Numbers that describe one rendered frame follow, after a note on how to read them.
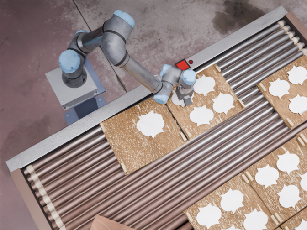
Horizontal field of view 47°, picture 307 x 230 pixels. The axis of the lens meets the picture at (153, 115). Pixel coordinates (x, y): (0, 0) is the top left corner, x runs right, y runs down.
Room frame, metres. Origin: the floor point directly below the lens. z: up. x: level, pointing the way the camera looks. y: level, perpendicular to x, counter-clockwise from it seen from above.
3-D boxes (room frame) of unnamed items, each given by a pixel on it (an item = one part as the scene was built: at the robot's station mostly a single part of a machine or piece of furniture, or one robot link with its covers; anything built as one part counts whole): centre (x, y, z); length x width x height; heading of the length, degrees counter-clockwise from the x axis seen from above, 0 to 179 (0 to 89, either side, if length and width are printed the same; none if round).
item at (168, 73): (0.84, -0.06, 1.20); 0.11 x 0.11 x 0.08; 77
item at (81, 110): (0.84, 0.51, 0.44); 0.38 x 0.38 x 0.87; 39
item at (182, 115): (0.83, -0.29, 0.93); 0.41 x 0.35 x 0.02; 129
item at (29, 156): (0.93, -0.01, 0.89); 2.08 x 0.09 x 0.06; 131
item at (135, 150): (0.56, 0.04, 0.93); 0.41 x 0.35 x 0.02; 128
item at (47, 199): (0.72, -0.19, 0.90); 1.95 x 0.05 x 0.05; 131
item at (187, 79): (0.83, -0.15, 1.20); 0.09 x 0.08 x 0.11; 77
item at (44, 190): (0.76, -0.15, 0.90); 1.95 x 0.05 x 0.05; 131
